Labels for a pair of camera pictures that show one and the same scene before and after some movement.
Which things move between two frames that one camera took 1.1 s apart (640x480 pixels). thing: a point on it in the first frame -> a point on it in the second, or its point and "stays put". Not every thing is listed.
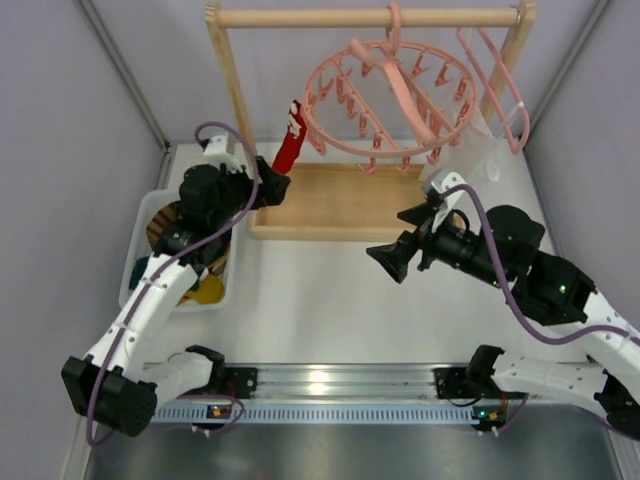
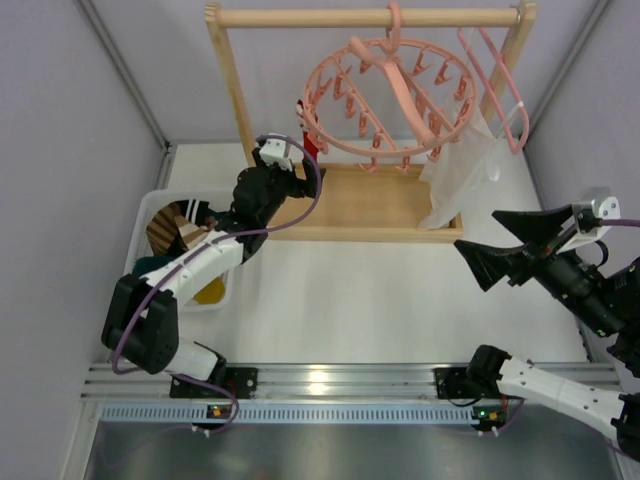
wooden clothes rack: x=349 y=201 stays put
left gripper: x=257 y=181 -> x=288 y=178
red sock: x=292 y=147 -> x=308 y=143
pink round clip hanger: x=389 y=100 stays put
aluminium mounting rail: x=364 y=393 stays put
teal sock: x=137 y=271 stays put
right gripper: x=420 y=245 -> x=523 y=258
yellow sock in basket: x=211 y=291 stays put
